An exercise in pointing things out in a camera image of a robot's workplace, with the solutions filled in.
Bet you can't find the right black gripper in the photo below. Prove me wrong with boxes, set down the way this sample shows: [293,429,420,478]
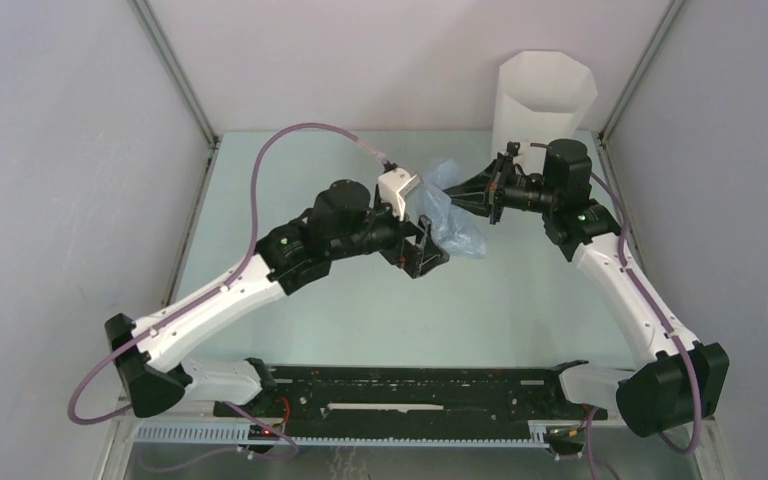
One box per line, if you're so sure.
[439,153,559,225]

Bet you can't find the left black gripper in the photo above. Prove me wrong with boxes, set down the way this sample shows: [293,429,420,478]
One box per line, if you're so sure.
[330,190,448,277]

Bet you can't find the blue plastic trash bag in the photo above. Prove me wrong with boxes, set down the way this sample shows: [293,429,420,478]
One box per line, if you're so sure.
[416,159,487,259]

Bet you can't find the white trash bin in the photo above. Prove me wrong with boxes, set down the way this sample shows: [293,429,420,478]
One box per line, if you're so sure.
[491,50,597,174]

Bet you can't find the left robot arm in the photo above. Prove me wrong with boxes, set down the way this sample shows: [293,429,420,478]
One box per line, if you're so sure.
[105,180,449,418]

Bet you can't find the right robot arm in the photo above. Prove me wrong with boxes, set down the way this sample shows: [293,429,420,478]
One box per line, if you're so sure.
[445,139,730,437]

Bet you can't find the right circuit board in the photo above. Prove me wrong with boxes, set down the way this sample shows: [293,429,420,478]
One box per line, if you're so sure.
[544,425,586,444]

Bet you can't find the circuit board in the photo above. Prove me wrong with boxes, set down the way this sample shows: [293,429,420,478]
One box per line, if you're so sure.
[246,424,280,441]
[544,425,586,444]

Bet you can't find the left circuit board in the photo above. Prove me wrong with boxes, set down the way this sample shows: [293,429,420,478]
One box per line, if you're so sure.
[246,424,280,441]

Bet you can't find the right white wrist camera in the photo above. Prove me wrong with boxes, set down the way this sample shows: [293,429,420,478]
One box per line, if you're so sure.
[501,141,521,164]

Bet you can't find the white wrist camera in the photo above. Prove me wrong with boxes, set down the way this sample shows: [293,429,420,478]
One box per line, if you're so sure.
[501,141,521,164]
[377,166,422,221]

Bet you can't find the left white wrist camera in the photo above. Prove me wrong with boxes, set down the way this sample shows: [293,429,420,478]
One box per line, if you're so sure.
[377,166,422,221]

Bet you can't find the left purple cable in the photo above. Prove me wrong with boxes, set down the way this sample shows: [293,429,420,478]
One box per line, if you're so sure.
[67,121,395,427]

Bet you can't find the right aluminium frame post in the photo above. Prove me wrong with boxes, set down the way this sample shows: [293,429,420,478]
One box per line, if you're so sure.
[598,0,690,144]

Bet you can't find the aluminium frame post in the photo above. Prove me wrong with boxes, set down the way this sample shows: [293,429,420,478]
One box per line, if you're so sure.
[598,0,690,144]
[128,0,220,149]

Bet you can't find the white cable duct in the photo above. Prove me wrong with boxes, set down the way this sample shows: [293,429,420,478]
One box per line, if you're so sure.
[133,421,549,448]

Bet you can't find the left aluminium frame post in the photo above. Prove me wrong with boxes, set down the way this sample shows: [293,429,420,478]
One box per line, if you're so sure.
[128,0,220,149]

